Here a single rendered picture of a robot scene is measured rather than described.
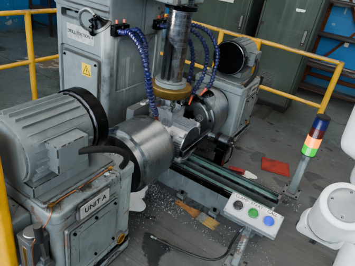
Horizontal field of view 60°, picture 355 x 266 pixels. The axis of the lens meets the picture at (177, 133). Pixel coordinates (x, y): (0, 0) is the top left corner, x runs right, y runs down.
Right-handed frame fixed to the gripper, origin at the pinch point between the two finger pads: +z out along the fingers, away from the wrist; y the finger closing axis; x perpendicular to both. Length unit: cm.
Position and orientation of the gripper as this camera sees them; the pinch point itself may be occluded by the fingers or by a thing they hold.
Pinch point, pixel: (314, 236)
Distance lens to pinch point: 91.3
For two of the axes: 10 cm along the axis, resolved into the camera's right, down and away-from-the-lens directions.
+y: -8.3, -3.8, 4.1
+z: 2.1, 4.6, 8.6
